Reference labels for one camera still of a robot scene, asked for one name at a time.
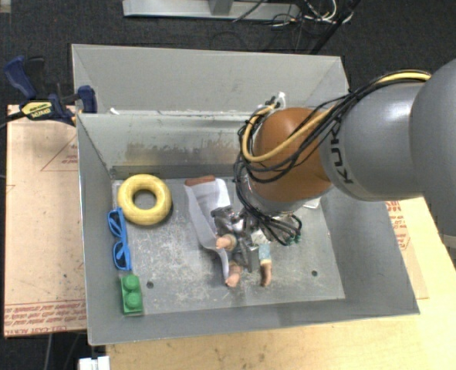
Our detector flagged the blue sunglasses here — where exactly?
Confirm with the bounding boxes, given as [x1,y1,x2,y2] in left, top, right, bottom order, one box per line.
[106,207,133,273]

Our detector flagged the grey metal bin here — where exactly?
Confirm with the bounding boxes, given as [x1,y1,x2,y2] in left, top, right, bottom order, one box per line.
[71,43,421,347]

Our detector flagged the brown cardboard board red print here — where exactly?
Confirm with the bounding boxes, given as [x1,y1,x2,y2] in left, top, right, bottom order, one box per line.
[3,104,431,339]

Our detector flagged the yellow toy ring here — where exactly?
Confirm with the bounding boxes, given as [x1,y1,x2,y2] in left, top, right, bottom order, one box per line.
[117,173,174,227]

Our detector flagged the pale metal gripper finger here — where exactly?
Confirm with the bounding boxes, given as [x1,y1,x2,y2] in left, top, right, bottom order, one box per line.
[244,244,261,273]

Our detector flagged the toy figure in white clothes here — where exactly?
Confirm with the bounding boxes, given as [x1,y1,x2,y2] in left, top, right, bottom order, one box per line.
[183,174,274,288]

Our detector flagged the green toy brick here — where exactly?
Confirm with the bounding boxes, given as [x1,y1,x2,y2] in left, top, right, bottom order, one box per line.
[120,274,145,317]

